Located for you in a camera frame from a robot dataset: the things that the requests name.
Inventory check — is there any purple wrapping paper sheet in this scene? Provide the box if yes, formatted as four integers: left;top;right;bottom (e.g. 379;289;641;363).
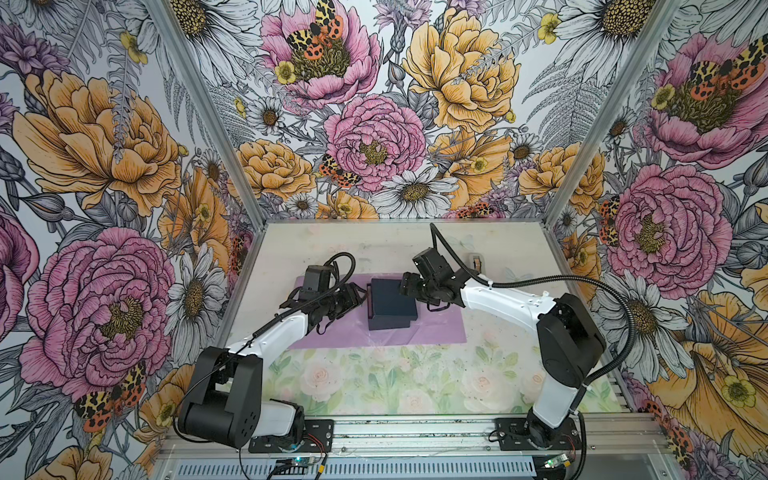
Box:
289;304;467;350

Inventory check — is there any dark blue gift box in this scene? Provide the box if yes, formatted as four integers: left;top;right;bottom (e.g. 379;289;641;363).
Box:
367;278;418;331

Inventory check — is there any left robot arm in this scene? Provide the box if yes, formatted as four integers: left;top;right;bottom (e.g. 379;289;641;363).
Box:
174;283;367;449

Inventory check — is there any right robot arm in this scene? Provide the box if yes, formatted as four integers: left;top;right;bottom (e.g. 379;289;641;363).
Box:
400;272;606;449

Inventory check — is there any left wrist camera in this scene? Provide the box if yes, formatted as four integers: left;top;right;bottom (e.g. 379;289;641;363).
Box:
299;265;333;301

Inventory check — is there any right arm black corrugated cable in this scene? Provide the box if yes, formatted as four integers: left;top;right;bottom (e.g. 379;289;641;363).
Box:
429;223;637;385

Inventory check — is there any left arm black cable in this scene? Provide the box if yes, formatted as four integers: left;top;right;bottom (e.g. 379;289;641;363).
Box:
173;251;358;445

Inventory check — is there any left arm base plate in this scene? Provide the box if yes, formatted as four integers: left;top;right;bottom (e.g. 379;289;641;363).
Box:
248;419;335;455

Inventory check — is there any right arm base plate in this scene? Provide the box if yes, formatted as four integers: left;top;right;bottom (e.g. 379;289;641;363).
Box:
488;417;582;451

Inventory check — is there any white slotted cable duct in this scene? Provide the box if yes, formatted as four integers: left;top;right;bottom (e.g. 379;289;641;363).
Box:
166;456;536;479

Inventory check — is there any aluminium front rail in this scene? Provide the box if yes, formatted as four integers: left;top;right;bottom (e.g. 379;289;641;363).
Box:
155;415;673;460

